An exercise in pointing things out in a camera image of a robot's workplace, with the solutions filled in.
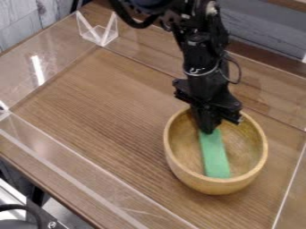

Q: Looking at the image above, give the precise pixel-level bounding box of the green rectangular block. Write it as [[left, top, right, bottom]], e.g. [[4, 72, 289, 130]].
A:
[[198, 129, 232, 179]]

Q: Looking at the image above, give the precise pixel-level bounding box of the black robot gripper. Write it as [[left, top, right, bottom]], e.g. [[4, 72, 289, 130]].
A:
[[173, 53, 244, 133]]

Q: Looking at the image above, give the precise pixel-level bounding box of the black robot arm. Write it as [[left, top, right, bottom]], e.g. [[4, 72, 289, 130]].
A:
[[109, 0, 242, 133]]

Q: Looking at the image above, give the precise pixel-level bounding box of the brown wooden bowl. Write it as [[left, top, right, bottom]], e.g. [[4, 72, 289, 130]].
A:
[[163, 108, 268, 195]]

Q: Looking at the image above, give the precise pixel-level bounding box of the clear acrylic tray wall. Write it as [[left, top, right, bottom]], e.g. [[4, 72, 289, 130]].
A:
[[0, 17, 306, 229]]

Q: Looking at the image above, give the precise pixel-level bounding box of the black cable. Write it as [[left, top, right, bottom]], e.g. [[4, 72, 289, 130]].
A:
[[220, 50, 244, 86]]

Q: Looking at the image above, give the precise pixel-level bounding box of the black metal bracket with screw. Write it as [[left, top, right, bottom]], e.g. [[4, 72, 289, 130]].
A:
[[27, 199, 70, 229]]

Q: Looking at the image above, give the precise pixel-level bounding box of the clear acrylic corner bracket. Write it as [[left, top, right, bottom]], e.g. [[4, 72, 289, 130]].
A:
[[75, 12, 119, 47]]

